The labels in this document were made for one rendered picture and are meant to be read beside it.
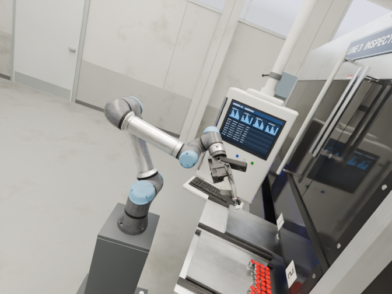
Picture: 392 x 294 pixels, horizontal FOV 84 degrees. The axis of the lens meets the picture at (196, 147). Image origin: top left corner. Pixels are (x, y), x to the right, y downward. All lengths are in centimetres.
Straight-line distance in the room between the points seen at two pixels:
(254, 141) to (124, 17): 382
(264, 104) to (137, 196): 102
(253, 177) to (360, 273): 104
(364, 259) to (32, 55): 560
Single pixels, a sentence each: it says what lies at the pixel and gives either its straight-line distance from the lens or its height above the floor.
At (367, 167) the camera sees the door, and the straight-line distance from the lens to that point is 89.
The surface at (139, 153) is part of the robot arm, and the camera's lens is 113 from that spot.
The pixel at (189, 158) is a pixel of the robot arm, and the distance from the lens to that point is 90.
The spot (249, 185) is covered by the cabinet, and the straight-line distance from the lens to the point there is 171.
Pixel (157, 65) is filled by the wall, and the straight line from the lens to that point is 464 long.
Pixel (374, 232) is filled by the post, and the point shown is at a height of 140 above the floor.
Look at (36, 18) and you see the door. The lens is 554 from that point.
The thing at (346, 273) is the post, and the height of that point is 126.
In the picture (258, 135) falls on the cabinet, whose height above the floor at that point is 131.
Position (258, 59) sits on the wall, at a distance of 466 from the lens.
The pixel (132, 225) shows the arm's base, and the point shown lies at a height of 84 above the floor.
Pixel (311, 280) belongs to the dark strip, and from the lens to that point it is 92.
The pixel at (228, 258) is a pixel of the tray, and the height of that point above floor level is 88.
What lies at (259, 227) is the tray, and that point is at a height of 88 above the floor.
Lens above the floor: 163
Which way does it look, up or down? 20 degrees down
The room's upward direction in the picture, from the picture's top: 21 degrees clockwise
